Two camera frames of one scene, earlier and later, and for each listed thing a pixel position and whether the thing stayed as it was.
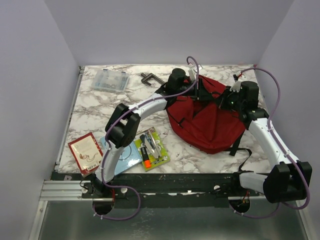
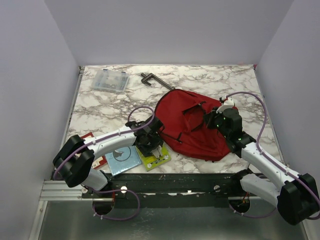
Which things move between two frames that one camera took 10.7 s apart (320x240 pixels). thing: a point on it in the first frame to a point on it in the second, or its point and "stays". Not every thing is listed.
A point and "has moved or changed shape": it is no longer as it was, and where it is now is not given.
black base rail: [167, 191] stays
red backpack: [204, 123] has moved or changed shape
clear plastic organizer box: [110, 80] stays
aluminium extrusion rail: [63, 190] stays
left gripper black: [199, 92] to [147, 151]
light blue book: [129, 155] stays
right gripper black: [222, 102] to [209, 117]
